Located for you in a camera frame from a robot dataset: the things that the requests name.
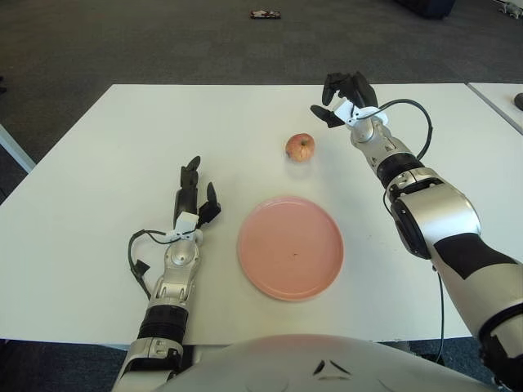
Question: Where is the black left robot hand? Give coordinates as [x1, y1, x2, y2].
[171, 155, 223, 234]

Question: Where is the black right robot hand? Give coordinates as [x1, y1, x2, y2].
[309, 70, 379, 129]

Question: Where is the red yellow apple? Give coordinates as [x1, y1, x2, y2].
[284, 132, 316, 163]

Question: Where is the pink round plate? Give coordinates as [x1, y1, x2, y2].
[236, 195, 345, 302]

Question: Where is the dark blue bulky object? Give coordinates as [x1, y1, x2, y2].
[394, 0, 457, 18]

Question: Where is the white neighbouring table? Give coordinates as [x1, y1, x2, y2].
[467, 82, 523, 136]
[0, 122, 37, 175]

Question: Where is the small grey floor toy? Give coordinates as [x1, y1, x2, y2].
[496, 2, 523, 18]

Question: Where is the silver robot torso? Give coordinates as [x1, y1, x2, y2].
[154, 333, 503, 392]

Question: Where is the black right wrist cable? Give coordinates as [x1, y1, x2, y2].
[367, 99, 434, 160]

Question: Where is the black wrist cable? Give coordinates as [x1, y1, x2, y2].
[367, 99, 434, 160]
[127, 229, 193, 301]

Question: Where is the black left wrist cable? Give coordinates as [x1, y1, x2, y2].
[127, 229, 193, 301]

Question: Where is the thin black hanging cable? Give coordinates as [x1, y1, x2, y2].
[431, 263, 446, 367]

